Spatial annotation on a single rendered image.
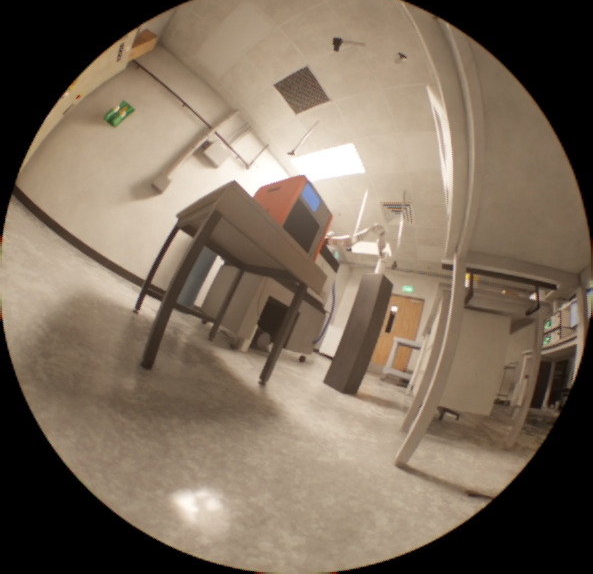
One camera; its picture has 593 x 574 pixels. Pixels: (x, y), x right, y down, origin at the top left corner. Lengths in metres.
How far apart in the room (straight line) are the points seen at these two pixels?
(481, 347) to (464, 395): 0.30
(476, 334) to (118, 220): 3.20
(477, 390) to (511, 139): 1.21
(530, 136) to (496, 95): 0.13
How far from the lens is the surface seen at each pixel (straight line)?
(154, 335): 0.69
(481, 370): 1.36
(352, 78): 2.52
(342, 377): 1.65
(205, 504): 0.42
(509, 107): 0.58
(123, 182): 2.49
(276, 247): 0.75
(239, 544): 0.39
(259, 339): 1.86
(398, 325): 5.09
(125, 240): 2.37
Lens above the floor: 0.36
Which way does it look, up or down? 15 degrees up
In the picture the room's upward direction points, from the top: 23 degrees clockwise
